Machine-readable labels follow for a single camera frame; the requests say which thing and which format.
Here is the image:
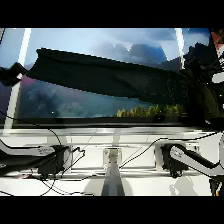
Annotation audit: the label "blue jeans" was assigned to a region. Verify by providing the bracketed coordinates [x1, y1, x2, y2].
[25, 47, 192, 107]

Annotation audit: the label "silver frame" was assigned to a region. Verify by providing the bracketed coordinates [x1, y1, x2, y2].
[0, 125, 224, 197]

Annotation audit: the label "black cable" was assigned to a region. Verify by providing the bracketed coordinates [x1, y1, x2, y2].
[119, 131, 222, 168]
[0, 110, 65, 146]

